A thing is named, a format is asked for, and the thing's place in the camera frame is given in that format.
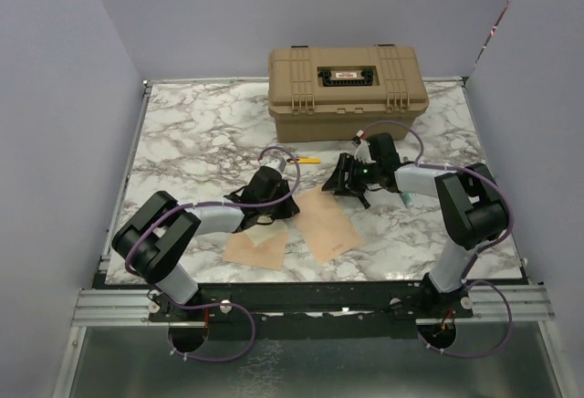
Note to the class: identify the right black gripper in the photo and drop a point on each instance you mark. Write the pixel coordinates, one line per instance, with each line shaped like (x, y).
(346, 162)

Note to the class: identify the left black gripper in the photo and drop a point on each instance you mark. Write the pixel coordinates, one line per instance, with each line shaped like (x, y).
(288, 209)

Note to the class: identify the peach paper envelope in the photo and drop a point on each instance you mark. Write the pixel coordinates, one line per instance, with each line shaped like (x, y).
(262, 246)

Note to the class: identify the peach paper letter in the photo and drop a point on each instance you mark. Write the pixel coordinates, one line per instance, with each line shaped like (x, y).
(325, 228)

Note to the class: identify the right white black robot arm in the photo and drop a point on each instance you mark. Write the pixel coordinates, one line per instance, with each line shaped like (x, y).
(474, 212)

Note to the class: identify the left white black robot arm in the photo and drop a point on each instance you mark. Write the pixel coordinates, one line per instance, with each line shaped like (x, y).
(153, 241)

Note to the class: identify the yellow black pen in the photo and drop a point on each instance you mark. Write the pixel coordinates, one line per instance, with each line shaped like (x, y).
(304, 160)

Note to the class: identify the white green glue stick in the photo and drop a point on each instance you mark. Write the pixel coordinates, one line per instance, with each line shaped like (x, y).
(406, 199)

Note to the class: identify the tan plastic toolbox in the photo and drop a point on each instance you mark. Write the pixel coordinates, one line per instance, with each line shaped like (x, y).
(330, 93)

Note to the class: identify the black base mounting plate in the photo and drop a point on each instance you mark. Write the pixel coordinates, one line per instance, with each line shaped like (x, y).
(303, 311)

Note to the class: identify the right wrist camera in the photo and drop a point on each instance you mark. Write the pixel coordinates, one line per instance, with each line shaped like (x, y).
(362, 148)

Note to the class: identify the left aluminium rail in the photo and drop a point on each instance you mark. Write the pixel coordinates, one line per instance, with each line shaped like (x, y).
(111, 308)

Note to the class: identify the aluminium rail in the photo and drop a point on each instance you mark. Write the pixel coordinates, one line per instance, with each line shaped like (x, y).
(111, 308)
(527, 303)

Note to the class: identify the right aluminium rail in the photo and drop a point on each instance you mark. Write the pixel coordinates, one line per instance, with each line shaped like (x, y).
(527, 303)

